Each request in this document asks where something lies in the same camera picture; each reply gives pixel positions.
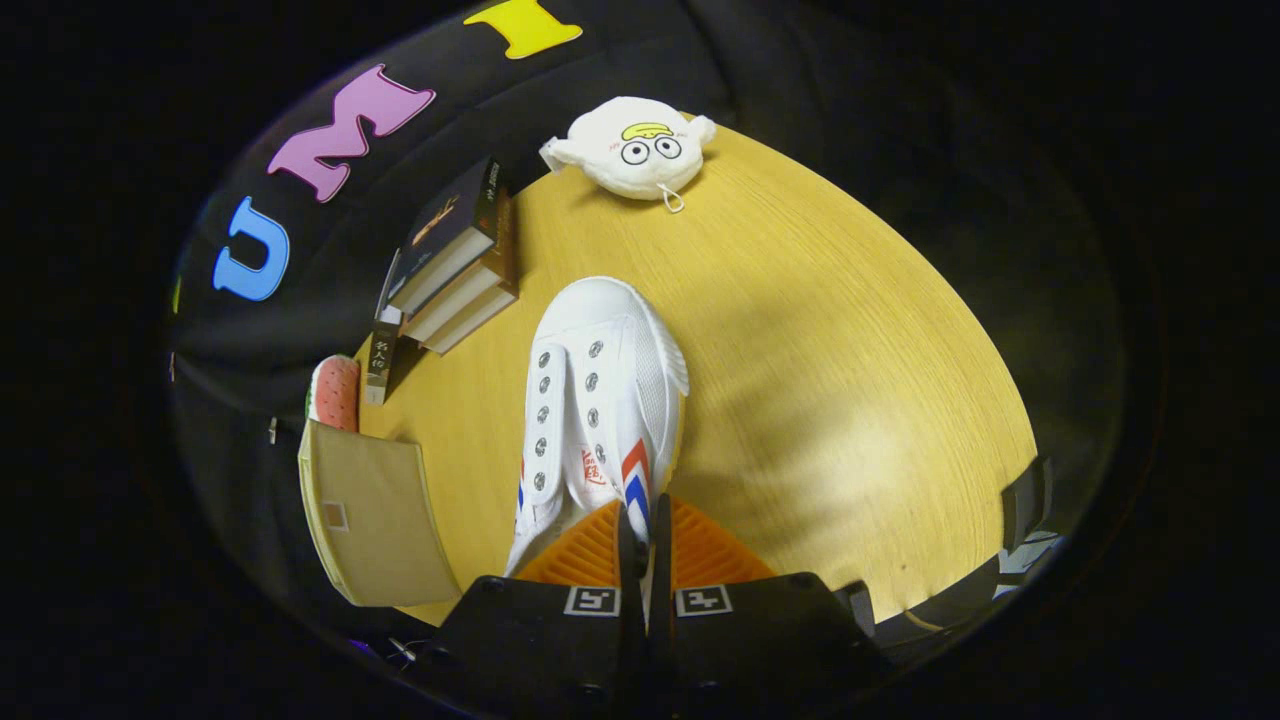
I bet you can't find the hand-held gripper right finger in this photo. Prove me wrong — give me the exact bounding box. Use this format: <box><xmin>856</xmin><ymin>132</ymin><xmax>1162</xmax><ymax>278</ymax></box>
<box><xmin>650</xmin><ymin>493</ymin><xmax>886</xmax><ymax>720</ymax></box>

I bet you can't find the brown hardcover book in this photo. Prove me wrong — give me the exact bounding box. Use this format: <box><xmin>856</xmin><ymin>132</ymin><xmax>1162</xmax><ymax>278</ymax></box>
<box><xmin>420</xmin><ymin>285</ymin><xmax>521</xmax><ymax>357</ymax></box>
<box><xmin>400</xmin><ymin>190</ymin><xmax>519</xmax><ymax>346</ymax></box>

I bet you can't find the white plush toy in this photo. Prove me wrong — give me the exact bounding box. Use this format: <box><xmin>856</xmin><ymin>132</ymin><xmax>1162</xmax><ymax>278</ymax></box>
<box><xmin>540</xmin><ymin>96</ymin><xmax>718</xmax><ymax>214</ymax></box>

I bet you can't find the white canvas shoe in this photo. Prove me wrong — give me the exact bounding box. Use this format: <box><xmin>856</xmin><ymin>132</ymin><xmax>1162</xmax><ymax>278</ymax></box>
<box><xmin>503</xmin><ymin>276</ymin><xmax>691</xmax><ymax>621</ymax></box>

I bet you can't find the beige fabric storage box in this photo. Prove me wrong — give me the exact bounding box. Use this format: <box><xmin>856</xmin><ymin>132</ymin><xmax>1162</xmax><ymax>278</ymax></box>
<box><xmin>297</xmin><ymin>418</ymin><xmax>463</xmax><ymax>609</ymax></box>

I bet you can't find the black hardcover book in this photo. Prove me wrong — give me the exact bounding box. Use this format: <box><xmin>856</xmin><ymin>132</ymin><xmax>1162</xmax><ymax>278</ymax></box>
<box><xmin>386</xmin><ymin>157</ymin><xmax>504</xmax><ymax>316</ymax></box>

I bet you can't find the watermelon slice toy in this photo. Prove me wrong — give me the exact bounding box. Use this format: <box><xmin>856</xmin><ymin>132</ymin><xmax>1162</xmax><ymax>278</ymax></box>
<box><xmin>305</xmin><ymin>354</ymin><xmax>362</xmax><ymax>433</ymax></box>

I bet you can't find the black table edge clamp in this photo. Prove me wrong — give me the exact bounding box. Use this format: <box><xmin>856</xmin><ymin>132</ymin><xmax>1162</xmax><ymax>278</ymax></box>
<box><xmin>1003</xmin><ymin>457</ymin><xmax>1053</xmax><ymax>553</ymax></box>

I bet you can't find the white portrait cover book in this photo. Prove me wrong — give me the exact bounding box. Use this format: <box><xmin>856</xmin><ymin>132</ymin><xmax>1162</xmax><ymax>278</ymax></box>
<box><xmin>362</xmin><ymin>278</ymin><xmax>405</xmax><ymax>407</ymax></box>

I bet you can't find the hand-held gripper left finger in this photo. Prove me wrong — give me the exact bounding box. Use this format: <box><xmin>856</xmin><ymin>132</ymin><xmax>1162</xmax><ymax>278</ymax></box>
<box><xmin>425</xmin><ymin>500</ymin><xmax>647</xmax><ymax>720</ymax></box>

